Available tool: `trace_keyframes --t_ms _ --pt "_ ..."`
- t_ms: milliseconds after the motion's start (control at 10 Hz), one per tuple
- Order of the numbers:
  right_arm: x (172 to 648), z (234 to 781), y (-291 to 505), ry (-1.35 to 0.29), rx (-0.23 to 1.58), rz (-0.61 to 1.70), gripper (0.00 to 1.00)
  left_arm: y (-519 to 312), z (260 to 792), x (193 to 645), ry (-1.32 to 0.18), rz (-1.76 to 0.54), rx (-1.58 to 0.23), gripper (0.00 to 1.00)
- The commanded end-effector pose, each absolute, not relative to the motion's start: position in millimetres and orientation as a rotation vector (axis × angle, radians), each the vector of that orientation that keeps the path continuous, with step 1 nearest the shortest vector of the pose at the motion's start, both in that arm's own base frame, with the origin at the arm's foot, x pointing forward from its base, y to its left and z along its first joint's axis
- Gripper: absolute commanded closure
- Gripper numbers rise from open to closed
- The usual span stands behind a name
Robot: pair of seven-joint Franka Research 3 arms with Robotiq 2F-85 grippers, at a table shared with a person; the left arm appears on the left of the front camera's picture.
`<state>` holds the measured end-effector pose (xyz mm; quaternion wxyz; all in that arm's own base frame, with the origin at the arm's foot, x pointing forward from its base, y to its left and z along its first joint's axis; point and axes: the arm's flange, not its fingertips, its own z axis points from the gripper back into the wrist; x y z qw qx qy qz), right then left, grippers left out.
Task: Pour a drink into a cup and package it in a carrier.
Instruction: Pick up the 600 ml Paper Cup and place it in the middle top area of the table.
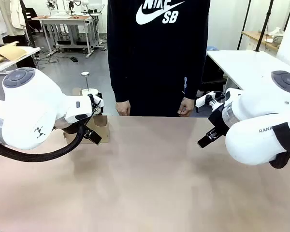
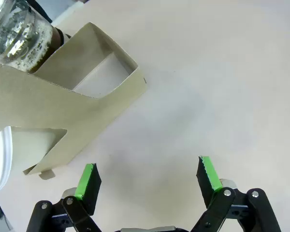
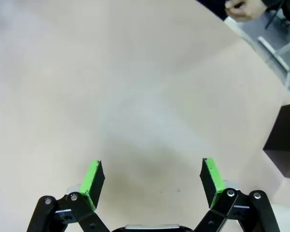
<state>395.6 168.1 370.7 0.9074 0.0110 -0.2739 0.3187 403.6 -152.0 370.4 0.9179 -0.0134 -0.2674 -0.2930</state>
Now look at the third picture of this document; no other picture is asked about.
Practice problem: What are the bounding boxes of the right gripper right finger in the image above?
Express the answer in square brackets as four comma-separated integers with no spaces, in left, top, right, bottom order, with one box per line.
[193,158,281,232]

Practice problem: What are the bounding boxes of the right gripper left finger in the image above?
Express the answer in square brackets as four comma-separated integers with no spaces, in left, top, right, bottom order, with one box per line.
[26,159,110,232]

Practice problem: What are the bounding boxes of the person's left hand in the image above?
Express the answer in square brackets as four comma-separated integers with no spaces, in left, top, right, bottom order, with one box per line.
[224,0,264,23]

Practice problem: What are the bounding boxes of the black square box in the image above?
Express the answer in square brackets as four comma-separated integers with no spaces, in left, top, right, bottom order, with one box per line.
[262,102,290,181]

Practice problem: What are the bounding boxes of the white table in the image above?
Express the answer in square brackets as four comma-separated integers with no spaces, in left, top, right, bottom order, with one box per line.
[224,18,290,91]

